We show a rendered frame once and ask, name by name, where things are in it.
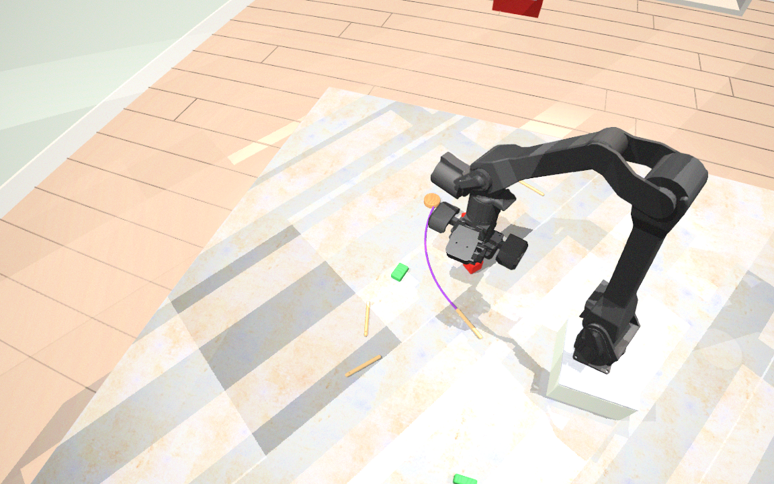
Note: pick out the thin pale wooden stick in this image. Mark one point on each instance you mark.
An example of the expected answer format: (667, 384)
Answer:
(363, 365)

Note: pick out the red cube with hole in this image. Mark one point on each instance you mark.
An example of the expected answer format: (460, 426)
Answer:
(471, 268)

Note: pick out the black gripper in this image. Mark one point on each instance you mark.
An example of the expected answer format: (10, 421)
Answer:
(511, 251)

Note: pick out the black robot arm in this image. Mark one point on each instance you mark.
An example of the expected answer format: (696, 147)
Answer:
(659, 201)

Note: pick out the wooden stick with purple string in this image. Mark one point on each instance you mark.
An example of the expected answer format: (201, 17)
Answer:
(457, 310)

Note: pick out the round wooden button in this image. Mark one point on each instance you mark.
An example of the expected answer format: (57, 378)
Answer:
(431, 200)

